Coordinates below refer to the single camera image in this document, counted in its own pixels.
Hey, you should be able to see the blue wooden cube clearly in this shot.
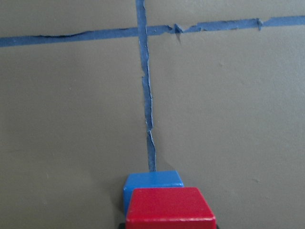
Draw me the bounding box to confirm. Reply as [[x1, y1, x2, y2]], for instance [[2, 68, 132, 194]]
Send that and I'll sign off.
[[123, 170, 184, 216]]

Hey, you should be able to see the red wooden cube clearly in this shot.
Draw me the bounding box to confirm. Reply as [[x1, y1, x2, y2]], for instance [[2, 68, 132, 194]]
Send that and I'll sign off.
[[125, 187, 217, 229]]

